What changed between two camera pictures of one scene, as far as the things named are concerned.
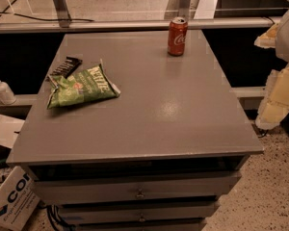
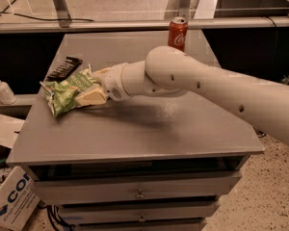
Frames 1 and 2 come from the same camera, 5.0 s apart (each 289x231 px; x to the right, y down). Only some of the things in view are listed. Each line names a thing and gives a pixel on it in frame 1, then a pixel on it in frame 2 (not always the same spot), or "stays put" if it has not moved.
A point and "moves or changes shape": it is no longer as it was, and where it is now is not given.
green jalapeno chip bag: (91, 85) moves or changes shape
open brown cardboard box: (4, 130) stays put
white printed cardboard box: (13, 203) stays put
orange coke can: (177, 32) stays put
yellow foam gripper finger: (269, 38) to (111, 78)
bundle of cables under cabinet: (55, 218) stays put
